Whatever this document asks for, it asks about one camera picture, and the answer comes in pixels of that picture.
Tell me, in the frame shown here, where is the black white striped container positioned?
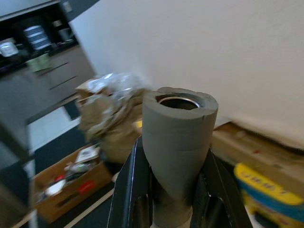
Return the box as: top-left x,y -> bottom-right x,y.
23,25 -> 52,52

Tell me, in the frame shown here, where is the pale green cup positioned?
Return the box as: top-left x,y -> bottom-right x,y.
26,54 -> 51,73

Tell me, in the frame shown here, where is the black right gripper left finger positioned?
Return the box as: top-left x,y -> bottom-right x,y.
109,136 -> 157,228

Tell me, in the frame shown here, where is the grey kitchen drawer cabinet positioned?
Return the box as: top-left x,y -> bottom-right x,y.
0,45 -> 95,133

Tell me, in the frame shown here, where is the broom with grey foam grip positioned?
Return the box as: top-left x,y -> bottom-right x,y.
142,86 -> 219,228

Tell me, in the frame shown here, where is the yellow and blue bucket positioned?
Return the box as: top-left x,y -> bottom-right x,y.
234,162 -> 304,228

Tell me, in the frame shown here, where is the open cardboard box of clutter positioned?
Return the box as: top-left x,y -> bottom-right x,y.
32,144 -> 114,224

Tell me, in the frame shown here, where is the clear plastic bag pile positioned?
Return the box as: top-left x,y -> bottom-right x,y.
89,72 -> 148,103

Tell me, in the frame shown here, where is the olive woven sack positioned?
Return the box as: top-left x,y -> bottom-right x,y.
78,87 -> 152,164

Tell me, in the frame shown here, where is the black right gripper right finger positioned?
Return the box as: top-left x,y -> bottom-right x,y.
190,146 -> 252,228

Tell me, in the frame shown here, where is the white kitchen appliance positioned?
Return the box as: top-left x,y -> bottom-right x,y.
0,42 -> 19,57

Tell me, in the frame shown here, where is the long open cardboard box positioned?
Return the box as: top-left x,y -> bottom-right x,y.
212,122 -> 304,198

